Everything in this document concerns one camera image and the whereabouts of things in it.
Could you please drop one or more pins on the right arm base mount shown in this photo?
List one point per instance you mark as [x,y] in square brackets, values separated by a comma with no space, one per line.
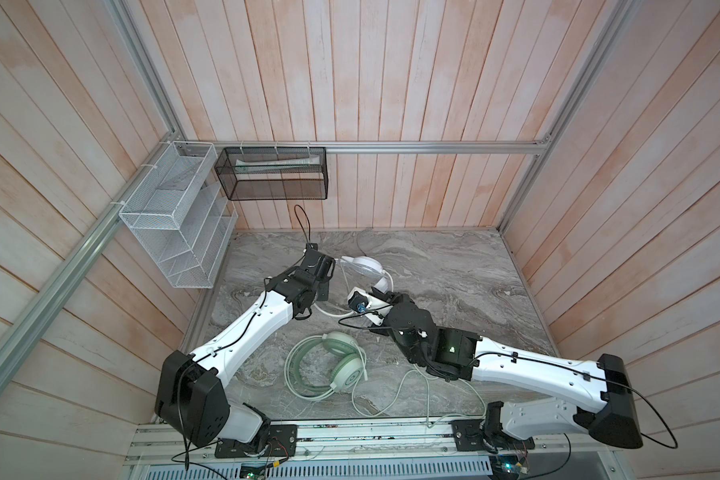
[487,433]

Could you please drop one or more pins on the black mesh basket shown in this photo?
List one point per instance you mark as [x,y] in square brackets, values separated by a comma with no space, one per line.
[273,173]

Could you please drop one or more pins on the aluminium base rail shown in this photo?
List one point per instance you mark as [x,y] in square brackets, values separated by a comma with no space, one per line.
[397,448]

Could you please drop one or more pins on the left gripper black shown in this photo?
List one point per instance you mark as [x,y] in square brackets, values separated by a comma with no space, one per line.
[324,295]

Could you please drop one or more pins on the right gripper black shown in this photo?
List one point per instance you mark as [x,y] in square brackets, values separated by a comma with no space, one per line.
[400,300]

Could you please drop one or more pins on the aluminium frame bar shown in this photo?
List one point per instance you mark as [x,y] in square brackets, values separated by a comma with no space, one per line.
[395,147]

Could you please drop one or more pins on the white headphones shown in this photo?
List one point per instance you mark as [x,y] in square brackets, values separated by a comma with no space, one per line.
[372,272]

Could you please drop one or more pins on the green headphones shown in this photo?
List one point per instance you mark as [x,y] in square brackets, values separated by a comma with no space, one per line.
[351,366]

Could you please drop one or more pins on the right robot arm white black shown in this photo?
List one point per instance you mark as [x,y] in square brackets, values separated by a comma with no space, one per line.
[592,397]

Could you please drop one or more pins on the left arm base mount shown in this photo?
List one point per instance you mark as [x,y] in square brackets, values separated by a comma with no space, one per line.
[270,441]

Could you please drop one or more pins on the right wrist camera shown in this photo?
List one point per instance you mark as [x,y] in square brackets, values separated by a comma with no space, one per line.
[366,304]

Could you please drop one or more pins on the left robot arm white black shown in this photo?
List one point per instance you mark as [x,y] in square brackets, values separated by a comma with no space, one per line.
[191,393]

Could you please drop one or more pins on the white wire mesh shelf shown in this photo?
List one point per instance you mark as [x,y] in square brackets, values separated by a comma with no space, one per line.
[179,216]

